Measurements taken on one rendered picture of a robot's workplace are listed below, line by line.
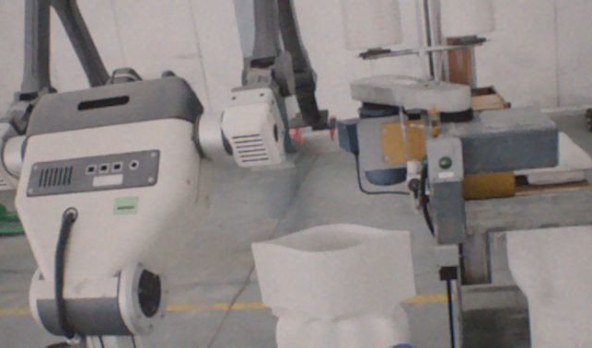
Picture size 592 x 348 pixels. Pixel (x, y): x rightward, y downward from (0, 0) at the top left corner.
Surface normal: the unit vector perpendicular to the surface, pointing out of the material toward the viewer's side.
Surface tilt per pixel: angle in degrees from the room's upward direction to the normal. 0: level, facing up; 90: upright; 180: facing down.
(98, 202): 50
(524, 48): 90
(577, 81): 90
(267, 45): 67
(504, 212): 90
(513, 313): 90
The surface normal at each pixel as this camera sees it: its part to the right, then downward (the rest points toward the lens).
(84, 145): -0.24, -0.38
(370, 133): -0.18, 0.29
